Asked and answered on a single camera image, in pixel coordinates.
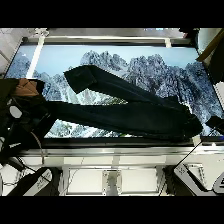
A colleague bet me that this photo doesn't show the blue jeans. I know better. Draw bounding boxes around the blue jeans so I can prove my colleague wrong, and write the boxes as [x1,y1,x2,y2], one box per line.
[42,64,205,140]

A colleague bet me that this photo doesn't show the brown garment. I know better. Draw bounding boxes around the brown garment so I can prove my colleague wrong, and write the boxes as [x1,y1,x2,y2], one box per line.
[14,78,44,98]

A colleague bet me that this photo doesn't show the black garment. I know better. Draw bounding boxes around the black garment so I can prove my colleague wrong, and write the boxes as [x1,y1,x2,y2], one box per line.
[0,77,47,107]

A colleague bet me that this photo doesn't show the black cable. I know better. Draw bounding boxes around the black cable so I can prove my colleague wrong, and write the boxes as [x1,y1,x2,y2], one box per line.
[174,141,204,168]

